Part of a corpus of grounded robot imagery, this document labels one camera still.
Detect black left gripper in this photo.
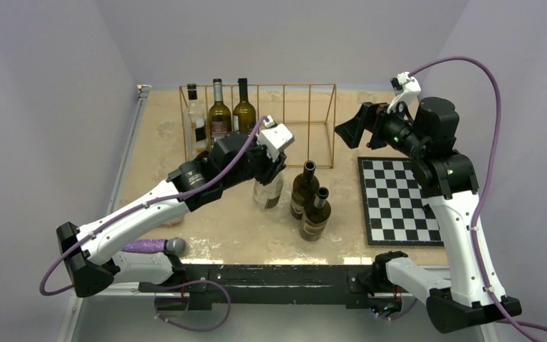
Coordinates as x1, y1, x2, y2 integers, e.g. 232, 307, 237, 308
222, 130, 285, 190

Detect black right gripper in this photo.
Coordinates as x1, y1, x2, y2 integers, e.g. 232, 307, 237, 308
335, 98, 428, 159

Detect clear glass bottle front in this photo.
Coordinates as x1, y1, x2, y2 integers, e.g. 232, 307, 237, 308
253, 173, 283, 210

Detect dark brown bottle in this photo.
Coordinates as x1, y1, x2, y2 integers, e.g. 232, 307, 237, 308
232, 78, 256, 134

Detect green wine bottle silver neck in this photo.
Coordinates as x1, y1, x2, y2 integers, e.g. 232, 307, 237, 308
207, 78, 231, 150

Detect clear liquor bottle black cap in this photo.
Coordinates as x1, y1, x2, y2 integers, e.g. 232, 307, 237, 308
182, 83, 209, 160

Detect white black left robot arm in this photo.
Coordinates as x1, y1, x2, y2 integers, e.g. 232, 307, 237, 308
56, 125, 294, 298

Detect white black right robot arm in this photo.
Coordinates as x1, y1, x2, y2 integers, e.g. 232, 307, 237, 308
334, 97, 522, 333

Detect green bottle silver foil neck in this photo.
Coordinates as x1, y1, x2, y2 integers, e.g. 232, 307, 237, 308
299, 187, 331, 242

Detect black white chessboard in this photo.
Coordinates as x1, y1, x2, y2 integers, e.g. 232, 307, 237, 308
357, 157, 443, 247

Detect beige toy microphone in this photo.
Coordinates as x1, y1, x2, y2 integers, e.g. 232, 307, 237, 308
160, 216, 184, 228

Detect purple glitter microphone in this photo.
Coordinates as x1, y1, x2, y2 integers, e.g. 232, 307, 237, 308
121, 237, 187, 255

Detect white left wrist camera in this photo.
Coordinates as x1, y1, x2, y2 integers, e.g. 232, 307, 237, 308
256, 115, 295, 162

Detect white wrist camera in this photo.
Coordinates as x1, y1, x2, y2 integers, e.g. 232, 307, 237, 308
387, 71, 421, 113
256, 115, 295, 162

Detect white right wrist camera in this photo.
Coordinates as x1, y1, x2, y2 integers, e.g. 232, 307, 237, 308
387, 71, 421, 113

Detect gold wire wine rack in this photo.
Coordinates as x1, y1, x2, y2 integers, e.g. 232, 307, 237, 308
179, 83, 338, 170

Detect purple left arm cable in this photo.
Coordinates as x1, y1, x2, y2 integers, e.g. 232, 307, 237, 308
39, 115, 232, 332

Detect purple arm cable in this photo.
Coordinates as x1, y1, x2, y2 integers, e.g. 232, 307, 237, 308
410, 56, 547, 342
39, 115, 232, 332

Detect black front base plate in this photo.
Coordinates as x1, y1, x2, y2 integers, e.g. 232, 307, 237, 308
139, 264, 402, 315

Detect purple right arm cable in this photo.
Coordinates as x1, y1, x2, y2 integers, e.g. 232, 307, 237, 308
410, 56, 547, 342

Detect aluminium table edge rail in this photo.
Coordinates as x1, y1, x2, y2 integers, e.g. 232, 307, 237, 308
56, 85, 152, 342

